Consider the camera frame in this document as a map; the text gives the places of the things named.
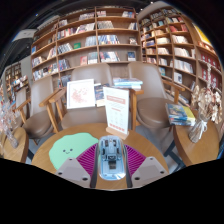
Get curved wooden bookshelf unit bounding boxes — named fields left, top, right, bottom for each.
left=138, top=4, right=224, bottom=111

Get round wooden side table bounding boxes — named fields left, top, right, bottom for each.
left=172, top=116, right=221, bottom=168
left=0, top=126, right=30, bottom=164

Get white red sign wooden base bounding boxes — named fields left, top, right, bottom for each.
left=102, top=86, right=130, bottom=141

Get green blob-shaped mouse pad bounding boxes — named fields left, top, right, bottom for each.
left=48, top=132, right=100, bottom=171

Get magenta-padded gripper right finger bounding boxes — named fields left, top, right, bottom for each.
left=123, top=143, right=170, bottom=189

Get brown padded wooden armchair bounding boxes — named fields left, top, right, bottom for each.
left=39, top=63, right=144, bottom=134
left=14, top=75, right=56, bottom=140
left=128, top=60, right=186, bottom=134

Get distant wooden bookshelf unit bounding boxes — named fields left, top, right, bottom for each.
left=3, top=61, right=31, bottom=101

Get glass vase dried flowers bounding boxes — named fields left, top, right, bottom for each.
left=0, top=99, right=20, bottom=149
left=187, top=63, right=224, bottom=144

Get white framed floral picture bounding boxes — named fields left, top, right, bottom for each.
left=66, top=78, right=96, bottom=110

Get transparent grey computer mouse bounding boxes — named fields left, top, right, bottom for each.
left=96, top=134, right=128, bottom=182

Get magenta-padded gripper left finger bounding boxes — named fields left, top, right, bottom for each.
left=54, top=143, right=100, bottom=189

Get stack of pale books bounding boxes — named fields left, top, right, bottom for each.
left=112, top=77, right=144, bottom=91

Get yellow poster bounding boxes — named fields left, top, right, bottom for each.
left=193, top=24, right=213, bottom=46

